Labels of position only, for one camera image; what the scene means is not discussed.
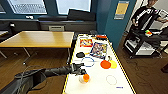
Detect dark wall bench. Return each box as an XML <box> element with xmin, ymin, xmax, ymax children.
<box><xmin>0</xmin><ymin>16</ymin><xmax>98</xmax><ymax>34</ymax></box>

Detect small red game piece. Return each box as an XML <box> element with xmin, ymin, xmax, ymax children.
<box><xmin>95</xmin><ymin>35</ymin><xmax>108</xmax><ymax>41</ymax></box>

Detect black wheeled cart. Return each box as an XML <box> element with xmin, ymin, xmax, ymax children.
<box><xmin>123</xmin><ymin>18</ymin><xmax>168</xmax><ymax>60</ymax></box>

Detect yellow wooden table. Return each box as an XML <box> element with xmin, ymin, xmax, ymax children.
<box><xmin>0</xmin><ymin>30</ymin><xmax>76</xmax><ymax>68</ymax></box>
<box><xmin>0</xmin><ymin>30</ymin><xmax>8</xmax><ymax>60</ymax></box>

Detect dark bench cushion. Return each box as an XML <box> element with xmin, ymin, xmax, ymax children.
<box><xmin>67</xmin><ymin>8</ymin><xmax>97</xmax><ymax>23</ymax></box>

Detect red game box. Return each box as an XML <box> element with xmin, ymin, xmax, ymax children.
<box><xmin>79</xmin><ymin>38</ymin><xmax>94</xmax><ymax>48</ymax></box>

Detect black flat disc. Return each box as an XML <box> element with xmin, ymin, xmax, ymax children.
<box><xmin>75</xmin><ymin>52</ymin><xmax>86</xmax><ymax>59</ymax></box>

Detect colourful snack packets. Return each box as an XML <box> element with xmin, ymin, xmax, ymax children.
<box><xmin>89</xmin><ymin>41</ymin><xmax>109</xmax><ymax>60</ymax></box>

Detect yellow flat disc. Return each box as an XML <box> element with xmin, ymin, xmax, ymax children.
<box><xmin>109</xmin><ymin>60</ymin><xmax>118</xmax><ymax>70</ymax></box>

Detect yellow gaming table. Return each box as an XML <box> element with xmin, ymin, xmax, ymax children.
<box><xmin>61</xmin><ymin>33</ymin><xmax>138</xmax><ymax>94</ymax></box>

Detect white cart box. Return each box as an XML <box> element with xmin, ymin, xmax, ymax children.
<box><xmin>128</xmin><ymin>39</ymin><xmax>159</xmax><ymax>56</ymax></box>

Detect grey chair back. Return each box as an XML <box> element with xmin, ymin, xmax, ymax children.
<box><xmin>48</xmin><ymin>25</ymin><xmax>66</xmax><ymax>32</ymax></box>

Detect small white sill box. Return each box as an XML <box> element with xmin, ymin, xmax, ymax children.
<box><xmin>25</xmin><ymin>15</ymin><xmax>35</xmax><ymax>20</ymax></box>

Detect bright wall window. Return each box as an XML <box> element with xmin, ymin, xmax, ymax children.
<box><xmin>55</xmin><ymin>0</ymin><xmax>92</xmax><ymax>16</ymax></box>
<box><xmin>7</xmin><ymin>0</ymin><xmax>48</xmax><ymax>16</ymax></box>
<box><xmin>0</xmin><ymin>3</ymin><xmax>7</xmax><ymax>15</ymax></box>

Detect yellow wall sign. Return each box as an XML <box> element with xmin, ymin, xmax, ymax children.
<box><xmin>113</xmin><ymin>0</ymin><xmax>130</xmax><ymax>21</ymax></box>

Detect small orange game piece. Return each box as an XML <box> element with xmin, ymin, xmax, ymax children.
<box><xmin>100</xmin><ymin>59</ymin><xmax>112</xmax><ymax>70</ymax></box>

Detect person in dark shirt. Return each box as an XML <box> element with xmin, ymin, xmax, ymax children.
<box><xmin>131</xmin><ymin>0</ymin><xmax>161</xmax><ymax>32</ymax></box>

